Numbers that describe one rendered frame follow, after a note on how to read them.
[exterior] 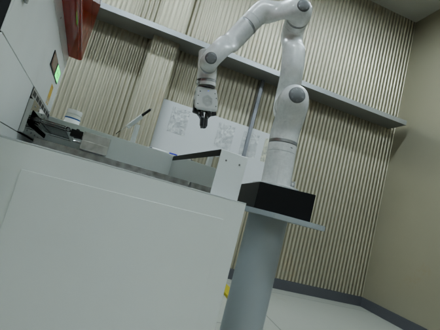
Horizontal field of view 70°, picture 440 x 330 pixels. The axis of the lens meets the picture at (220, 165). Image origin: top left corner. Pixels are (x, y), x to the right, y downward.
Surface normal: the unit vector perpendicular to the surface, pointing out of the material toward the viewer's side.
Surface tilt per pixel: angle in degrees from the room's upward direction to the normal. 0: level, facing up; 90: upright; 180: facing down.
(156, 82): 90
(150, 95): 90
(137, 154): 90
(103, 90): 90
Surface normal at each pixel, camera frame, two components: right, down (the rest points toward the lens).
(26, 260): 0.40, -0.01
